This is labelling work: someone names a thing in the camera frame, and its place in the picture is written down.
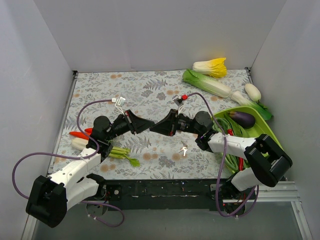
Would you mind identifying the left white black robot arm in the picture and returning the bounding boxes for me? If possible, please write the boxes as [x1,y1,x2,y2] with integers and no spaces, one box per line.
[26,110,155,228]

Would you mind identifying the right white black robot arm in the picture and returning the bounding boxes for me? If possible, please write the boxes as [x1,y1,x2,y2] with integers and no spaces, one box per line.
[150,109,293,199]

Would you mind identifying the silver key bunch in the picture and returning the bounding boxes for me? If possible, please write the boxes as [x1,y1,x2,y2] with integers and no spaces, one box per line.
[179,141,188,157]

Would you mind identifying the green celery stalks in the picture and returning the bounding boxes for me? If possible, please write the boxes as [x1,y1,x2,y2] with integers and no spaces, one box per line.
[108,140,140,167]

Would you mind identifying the floral table mat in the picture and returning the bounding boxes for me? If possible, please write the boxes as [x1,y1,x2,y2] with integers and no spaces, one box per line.
[48,70,243,180]

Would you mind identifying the orange carrot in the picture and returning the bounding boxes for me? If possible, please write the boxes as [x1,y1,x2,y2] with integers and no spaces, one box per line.
[69,131,89,140]
[84,128,93,133]

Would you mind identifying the red chili pepper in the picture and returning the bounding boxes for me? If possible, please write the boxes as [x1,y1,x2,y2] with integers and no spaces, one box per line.
[227,129,244,171]

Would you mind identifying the white green vegetable stalk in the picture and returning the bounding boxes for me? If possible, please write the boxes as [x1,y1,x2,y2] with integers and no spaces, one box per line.
[71,137,89,151]

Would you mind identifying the green white napa cabbage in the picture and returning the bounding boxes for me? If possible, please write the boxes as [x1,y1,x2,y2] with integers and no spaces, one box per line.
[182,69,231,98]

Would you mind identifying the green plastic basket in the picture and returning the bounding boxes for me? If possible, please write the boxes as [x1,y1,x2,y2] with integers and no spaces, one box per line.
[214,106,281,174]

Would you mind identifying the green long beans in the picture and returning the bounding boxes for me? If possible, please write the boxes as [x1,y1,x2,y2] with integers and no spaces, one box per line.
[216,117,250,174]

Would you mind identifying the purple eggplant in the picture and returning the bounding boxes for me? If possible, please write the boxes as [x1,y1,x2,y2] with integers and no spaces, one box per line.
[227,111,256,129]

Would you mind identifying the yellow white napa cabbage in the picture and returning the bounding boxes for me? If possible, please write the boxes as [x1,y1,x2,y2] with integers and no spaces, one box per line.
[192,57,227,78]

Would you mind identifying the white radish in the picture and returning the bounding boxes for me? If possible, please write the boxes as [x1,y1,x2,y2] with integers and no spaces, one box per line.
[244,83,262,103]

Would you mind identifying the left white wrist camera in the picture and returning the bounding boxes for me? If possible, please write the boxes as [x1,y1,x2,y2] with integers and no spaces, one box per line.
[111,96,126,115]

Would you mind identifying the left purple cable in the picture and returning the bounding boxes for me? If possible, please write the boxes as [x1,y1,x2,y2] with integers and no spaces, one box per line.
[11,99,125,228]

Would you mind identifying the purple cable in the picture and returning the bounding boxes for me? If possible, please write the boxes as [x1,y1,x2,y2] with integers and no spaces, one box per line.
[186,92,260,218]
[11,99,125,228]

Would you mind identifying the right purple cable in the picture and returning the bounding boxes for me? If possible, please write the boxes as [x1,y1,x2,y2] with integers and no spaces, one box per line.
[186,92,260,218]

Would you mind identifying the black aluminium base frame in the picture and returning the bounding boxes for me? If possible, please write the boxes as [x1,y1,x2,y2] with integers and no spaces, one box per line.
[32,174,303,213]

